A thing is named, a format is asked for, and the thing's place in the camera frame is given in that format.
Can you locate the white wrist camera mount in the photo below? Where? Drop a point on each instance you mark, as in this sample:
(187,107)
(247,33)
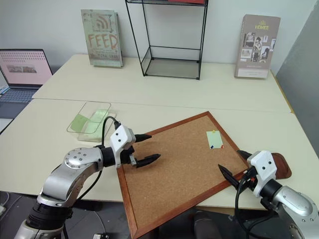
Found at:
(120,137)
(264,164)

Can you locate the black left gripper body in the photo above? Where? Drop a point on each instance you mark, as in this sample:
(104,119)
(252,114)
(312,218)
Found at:
(125,156)

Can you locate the red item on rack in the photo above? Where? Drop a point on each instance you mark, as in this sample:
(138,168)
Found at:
(187,1)

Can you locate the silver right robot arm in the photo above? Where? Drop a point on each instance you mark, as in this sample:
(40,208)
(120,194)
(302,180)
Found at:
(294,201)

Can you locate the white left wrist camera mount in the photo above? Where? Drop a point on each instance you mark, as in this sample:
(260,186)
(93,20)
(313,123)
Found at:
(120,137)

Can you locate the open laptop with pink screen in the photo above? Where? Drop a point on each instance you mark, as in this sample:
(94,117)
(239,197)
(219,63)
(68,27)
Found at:
(22,69)

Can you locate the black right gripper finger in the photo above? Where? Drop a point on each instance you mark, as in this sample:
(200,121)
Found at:
(246,156)
(229,175)

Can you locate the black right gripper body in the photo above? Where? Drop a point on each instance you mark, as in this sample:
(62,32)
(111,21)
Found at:
(250,181)

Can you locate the beige HOMES book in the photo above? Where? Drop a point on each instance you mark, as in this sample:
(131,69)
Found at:
(256,49)

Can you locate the grey partition panel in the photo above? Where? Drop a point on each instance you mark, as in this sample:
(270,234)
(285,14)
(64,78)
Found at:
(299,87)

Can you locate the clear plastic box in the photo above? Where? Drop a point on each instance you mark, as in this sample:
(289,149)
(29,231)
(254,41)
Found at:
(99,107)

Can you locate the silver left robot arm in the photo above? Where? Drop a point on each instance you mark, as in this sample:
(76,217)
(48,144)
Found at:
(74,159)

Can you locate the green FEED book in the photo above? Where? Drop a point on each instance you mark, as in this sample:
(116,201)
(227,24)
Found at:
(103,39)

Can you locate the wood framed cork board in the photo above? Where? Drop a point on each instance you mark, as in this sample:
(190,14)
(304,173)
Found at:
(179,164)

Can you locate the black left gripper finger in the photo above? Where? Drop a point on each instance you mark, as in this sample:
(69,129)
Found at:
(148,160)
(142,137)

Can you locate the light green paper note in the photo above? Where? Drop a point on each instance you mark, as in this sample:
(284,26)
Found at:
(214,139)

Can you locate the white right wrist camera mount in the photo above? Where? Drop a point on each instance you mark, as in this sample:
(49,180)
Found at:
(264,164)

